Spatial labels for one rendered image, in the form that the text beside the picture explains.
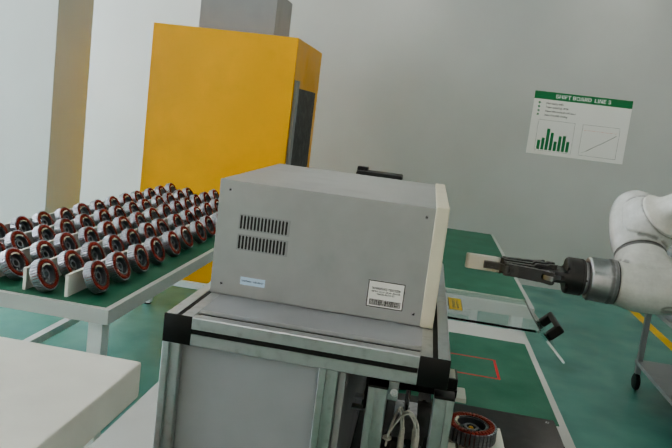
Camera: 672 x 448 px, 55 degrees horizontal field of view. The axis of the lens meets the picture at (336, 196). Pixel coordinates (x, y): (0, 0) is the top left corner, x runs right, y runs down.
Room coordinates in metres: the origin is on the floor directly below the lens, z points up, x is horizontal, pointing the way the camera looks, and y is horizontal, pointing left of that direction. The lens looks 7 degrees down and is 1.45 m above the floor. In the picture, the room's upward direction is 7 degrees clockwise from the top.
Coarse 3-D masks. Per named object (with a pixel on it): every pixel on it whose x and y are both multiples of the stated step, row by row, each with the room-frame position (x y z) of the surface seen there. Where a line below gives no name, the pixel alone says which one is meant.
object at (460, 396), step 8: (456, 376) 1.34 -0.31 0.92; (400, 384) 1.33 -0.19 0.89; (408, 384) 1.33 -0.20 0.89; (448, 384) 1.32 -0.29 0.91; (456, 384) 1.32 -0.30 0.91; (408, 392) 1.34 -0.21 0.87; (424, 392) 1.32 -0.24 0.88; (432, 392) 1.32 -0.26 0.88; (456, 392) 1.31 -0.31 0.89; (464, 392) 1.35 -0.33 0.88; (408, 400) 1.34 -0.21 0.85; (456, 400) 1.32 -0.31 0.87; (464, 400) 1.32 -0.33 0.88; (408, 408) 1.34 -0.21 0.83
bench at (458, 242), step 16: (448, 240) 3.98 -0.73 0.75; (464, 240) 4.05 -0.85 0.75; (480, 240) 4.12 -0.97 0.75; (496, 240) 4.21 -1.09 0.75; (448, 256) 3.47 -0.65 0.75; (464, 256) 3.53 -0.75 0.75; (496, 256) 3.65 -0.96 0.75; (448, 272) 3.08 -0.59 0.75; (464, 272) 3.13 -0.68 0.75; (480, 272) 3.17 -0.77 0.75; (496, 272) 3.22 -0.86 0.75; (464, 288) 2.80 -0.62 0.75; (480, 288) 2.84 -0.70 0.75; (496, 288) 2.88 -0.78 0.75; (512, 288) 2.91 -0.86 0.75; (528, 304) 2.67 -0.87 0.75
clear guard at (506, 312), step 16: (448, 288) 1.52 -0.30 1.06; (448, 304) 1.38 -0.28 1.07; (464, 304) 1.40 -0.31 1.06; (480, 304) 1.41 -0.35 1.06; (496, 304) 1.43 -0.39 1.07; (512, 304) 1.45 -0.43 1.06; (464, 320) 1.29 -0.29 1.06; (480, 320) 1.29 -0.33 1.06; (496, 320) 1.30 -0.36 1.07; (512, 320) 1.32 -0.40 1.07; (528, 320) 1.33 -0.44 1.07; (544, 336) 1.27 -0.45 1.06
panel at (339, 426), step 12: (348, 384) 1.00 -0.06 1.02; (360, 384) 1.33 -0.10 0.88; (348, 396) 1.03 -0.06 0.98; (336, 408) 0.93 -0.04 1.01; (348, 408) 1.07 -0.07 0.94; (336, 420) 0.93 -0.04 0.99; (348, 420) 1.11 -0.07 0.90; (336, 432) 0.93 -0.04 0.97; (348, 432) 1.15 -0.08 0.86; (336, 444) 0.93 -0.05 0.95; (348, 444) 1.20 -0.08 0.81
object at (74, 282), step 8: (72, 208) 3.15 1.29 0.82; (8, 224) 2.65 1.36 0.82; (32, 224) 2.82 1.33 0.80; (168, 224) 3.21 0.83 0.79; (24, 232) 2.53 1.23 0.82; (0, 240) 2.38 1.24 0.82; (32, 240) 2.58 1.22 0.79; (160, 240) 2.75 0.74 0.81; (24, 248) 2.29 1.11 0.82; (80, 248) 2.39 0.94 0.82; (56, 256) 2.24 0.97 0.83; (56, 264) 2.23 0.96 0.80; (0, 272) 2.16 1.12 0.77; (24, 272) 2.06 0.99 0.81; (72, 272) 2.07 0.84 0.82; (80, 272) 2.11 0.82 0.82; (24, 280) 2.06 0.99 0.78; (72, 280) 2.06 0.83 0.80; (80, 280) 2.11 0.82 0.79; (24, 288) 2.06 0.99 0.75; (72, 288) 2.06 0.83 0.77; (80, 288) 2.11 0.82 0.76; (64, 296) 2.04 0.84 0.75
